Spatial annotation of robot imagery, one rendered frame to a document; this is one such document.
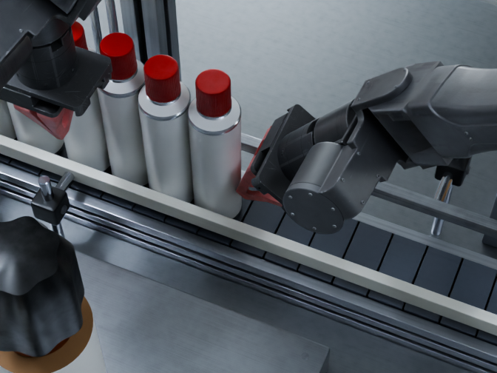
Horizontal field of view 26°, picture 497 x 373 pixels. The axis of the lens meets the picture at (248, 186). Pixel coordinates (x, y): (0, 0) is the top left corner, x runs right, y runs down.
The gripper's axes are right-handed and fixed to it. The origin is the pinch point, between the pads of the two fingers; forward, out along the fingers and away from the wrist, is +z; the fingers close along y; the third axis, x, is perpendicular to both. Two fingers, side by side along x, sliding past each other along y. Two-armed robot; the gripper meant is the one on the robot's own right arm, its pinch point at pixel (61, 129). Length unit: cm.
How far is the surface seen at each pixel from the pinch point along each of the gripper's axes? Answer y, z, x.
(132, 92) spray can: 5.4, -2.5, 5.2
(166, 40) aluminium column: 1.0, 6.5, 20.0
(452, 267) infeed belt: 39.1, 13.8, 8.9
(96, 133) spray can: 0.3, 6.3, 5.0
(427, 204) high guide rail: 35.0, 5.5, 9.6
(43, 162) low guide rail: -5.1, 10.5, 1.9
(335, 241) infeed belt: 26.8, 13.7, 7.0
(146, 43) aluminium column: -0.6, 6.2, 18.5
